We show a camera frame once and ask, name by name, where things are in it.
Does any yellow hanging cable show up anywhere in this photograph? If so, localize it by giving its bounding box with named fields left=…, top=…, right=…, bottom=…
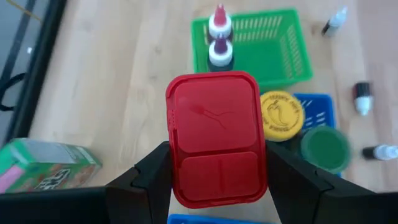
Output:
left=6, top=0, right=42, bottom=22

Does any black cable loop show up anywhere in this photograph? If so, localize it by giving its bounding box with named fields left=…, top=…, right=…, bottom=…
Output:
left=0, top=72, right=27, bottom=112

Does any green plastic basket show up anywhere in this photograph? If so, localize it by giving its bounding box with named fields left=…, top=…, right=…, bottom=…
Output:
left=190, top=8, right=314, bottom=93

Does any red food colouring bottle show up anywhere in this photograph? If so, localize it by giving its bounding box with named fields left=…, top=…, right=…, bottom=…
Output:
left=207, top=2, right=233, bottom=41

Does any yellow-lid dark spice jar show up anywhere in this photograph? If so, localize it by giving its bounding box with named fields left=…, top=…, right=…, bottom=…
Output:
left=259, top=90, right=306, bottom=147

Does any green-lid herb jar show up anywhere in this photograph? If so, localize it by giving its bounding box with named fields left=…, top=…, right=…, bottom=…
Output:
left=300, top=125, right=352, bottom=175

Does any green Apple Jacks cereal box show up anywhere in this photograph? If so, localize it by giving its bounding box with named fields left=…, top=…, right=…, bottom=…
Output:
left=0, top=138, right=103, bottom=194

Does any black dropper bottle white cap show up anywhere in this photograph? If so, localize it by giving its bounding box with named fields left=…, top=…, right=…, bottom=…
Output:
left=353, top=82, right=374, bottom=116
left=321, top=5, right=348, bottom=37

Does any blue plastic basket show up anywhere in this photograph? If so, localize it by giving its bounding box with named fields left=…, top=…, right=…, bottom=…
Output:
left=167, top=213, right=274, bottom=224
left=292, top=92, right=343, bottom=178

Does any black aluminium table frame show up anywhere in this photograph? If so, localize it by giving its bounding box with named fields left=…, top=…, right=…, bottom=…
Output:
left=0, top=0, right=68, bottom=149

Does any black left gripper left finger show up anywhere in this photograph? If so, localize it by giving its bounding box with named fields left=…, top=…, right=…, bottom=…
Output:
left=104, top=141, right=172, bottom=224

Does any purple food colouring bottle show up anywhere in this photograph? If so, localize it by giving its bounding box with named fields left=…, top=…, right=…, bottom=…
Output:
left=206, top=33, right=234, bottom=73

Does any green dropper bottle white cap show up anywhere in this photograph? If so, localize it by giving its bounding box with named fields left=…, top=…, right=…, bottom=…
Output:
left=361, top=144, right=398, bottom=162

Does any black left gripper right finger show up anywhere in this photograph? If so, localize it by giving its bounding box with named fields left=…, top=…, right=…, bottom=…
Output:
left=266, top=141, right=374, bottom=224

